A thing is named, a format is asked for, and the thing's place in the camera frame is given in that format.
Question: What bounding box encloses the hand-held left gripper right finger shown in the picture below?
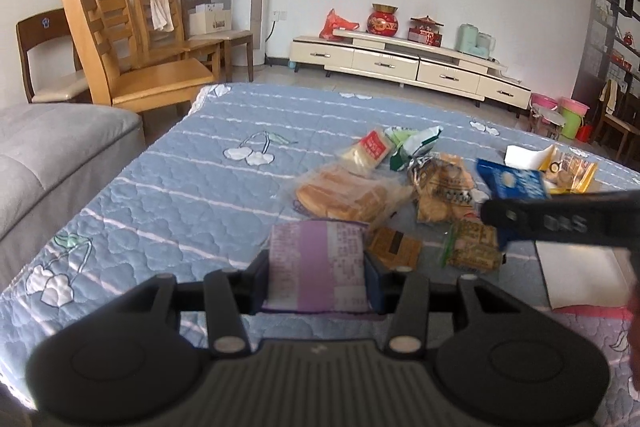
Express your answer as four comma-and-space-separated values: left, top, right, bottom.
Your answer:
364, 251, 523, 355

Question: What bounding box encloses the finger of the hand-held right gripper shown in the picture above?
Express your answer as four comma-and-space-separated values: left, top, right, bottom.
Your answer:
480, 190, 640, 259

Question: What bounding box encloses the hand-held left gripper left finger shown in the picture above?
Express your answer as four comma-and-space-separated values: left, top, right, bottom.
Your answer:
117, 251, 273, 358

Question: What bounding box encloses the purple white snack packet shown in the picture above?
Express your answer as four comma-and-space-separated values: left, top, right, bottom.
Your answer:
265, 219, 373, 313

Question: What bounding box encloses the green clear cracker packet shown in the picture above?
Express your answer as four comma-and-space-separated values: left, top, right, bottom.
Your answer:
440, 219, 502, 272

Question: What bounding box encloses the small brown snack packet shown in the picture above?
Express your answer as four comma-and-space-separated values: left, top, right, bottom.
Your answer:
367, 227, 422, 271

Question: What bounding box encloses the yellow round logo snack packet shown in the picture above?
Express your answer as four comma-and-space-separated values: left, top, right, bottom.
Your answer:
539, 146, 600, 194

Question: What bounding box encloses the blue snack packet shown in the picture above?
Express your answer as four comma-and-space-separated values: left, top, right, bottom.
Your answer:
475, 158, 550, 200

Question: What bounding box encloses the white paper sheet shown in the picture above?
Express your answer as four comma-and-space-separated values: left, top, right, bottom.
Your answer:
505, 145, 635, 310

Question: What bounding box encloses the large clear bread bag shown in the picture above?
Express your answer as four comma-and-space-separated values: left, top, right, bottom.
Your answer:
280, 166, 414, 233

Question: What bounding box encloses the green plastic bucket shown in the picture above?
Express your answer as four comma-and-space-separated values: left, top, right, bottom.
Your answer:
557, 97, 591, 142

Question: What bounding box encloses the small stool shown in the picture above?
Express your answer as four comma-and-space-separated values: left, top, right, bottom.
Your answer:
527, 103, 566, 140

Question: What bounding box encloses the clear cookie bag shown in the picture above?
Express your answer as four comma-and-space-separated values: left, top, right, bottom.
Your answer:
407, 153, 482, 224

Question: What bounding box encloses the brown dining chair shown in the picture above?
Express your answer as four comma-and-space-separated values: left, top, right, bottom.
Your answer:
595, 79, 640, 162

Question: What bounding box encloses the pink plastic basin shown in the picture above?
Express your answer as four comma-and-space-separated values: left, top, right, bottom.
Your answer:
530, 93, 559, 112

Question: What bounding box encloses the blue quilted blanket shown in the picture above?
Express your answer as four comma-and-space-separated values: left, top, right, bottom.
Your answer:
0, 82, 640, 427

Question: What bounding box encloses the pale yellow towel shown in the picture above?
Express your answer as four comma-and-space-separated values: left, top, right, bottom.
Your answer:
600, 79, 619, 115

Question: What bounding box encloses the red label cracker packet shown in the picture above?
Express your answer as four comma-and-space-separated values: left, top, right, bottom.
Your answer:
340, 129, 396, 178

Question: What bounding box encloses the green white snack packet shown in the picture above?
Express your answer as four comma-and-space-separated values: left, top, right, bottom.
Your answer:
390, 127, 444, 171

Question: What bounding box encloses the light green snack packet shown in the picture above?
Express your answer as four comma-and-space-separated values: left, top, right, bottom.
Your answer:
384, 125, 417, 148

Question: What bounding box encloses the dark wooden display shelf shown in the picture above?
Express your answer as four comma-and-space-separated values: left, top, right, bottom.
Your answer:
572, 0, 640, 148

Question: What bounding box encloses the mint green kitchen appliance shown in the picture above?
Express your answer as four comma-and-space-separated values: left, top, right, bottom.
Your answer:
457, 23, 497, 58

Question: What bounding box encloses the cream television cabinet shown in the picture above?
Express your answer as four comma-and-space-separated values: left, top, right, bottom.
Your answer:
291, 29, 532, 114

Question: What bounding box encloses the red carousel ornament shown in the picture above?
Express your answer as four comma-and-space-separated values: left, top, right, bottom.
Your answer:
407, 14, 445, 48

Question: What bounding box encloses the light wooden chair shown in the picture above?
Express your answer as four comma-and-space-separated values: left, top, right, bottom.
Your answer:
61, 0, 216, 144
97, 0, 188, 72
132, 0, 223, 80

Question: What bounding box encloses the dark wooden chair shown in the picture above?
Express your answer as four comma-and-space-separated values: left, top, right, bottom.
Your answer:
179, 0, 255, 82

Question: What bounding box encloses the grey sofa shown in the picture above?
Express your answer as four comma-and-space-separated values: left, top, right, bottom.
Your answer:
0, 102, 146, 298

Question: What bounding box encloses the red round jar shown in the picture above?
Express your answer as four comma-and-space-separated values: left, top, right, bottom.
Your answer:
366, 3, 401, 35

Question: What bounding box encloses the red plastic bag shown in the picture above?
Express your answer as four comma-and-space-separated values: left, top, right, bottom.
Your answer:
320, 9, 361, 40

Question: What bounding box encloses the white paper box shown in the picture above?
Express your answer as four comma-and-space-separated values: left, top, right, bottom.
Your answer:
187, 2, 233, 38

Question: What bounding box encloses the dark chair with white cushion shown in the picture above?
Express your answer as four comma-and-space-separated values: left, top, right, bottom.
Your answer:
15, 7, 94, 104

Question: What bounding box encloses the white towel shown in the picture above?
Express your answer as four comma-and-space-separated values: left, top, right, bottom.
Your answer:
148, 0, 175, 32

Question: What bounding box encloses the black power cable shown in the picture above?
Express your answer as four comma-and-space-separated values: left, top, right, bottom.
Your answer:
264, 21, 282, 60

